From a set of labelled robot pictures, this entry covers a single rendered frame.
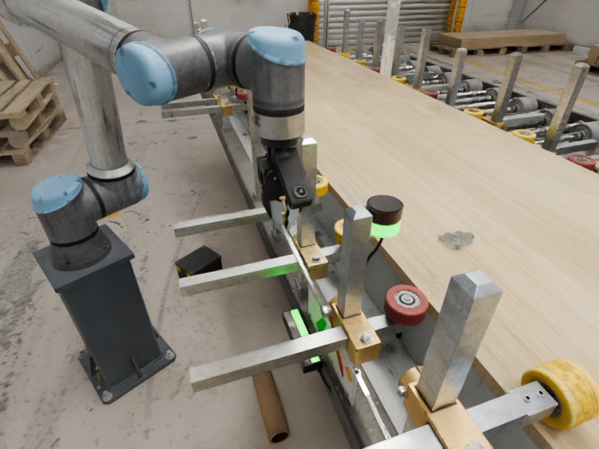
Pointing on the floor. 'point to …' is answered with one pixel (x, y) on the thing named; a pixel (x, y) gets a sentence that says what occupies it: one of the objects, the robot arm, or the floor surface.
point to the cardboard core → (271, 408)
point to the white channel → (389, 36)
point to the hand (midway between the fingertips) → (285, 229)
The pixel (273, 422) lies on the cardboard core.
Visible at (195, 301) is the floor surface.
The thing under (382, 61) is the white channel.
